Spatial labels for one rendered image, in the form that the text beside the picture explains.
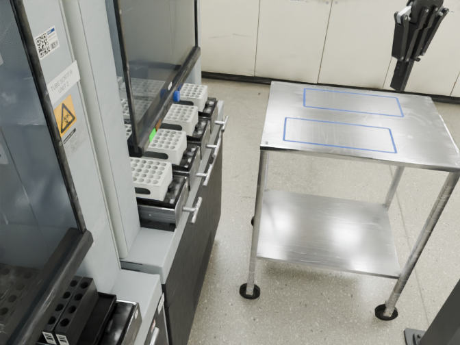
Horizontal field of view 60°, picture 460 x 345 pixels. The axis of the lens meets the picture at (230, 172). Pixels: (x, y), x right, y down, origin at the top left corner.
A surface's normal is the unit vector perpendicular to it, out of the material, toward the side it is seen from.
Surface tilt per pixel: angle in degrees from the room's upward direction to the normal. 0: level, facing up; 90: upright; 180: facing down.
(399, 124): 0
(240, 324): 0
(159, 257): 0
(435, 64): 90
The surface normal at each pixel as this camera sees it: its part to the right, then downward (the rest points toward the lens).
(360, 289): 0.03, -0.78
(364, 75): -0.16, 0.62
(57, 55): 0.99, 0.13
